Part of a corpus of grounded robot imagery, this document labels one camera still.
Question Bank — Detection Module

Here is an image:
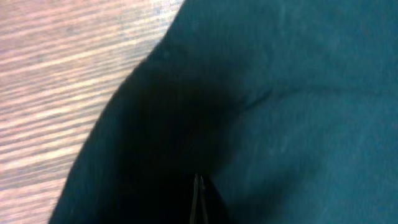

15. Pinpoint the black t-shirt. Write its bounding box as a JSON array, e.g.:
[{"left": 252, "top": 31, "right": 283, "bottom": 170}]
[{"left": 50, "top": 0, "right": 397, "bottom": 223}]

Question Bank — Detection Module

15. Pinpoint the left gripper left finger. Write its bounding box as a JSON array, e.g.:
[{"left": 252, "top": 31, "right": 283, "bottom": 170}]
[{"left": 189, "top": 174, "right": 198, "bottom": 224}]

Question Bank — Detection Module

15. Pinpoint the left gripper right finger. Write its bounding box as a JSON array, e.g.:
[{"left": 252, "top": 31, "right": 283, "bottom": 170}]
[{"left": 200, "top": 176, "right": 209, "bottom": 224}]

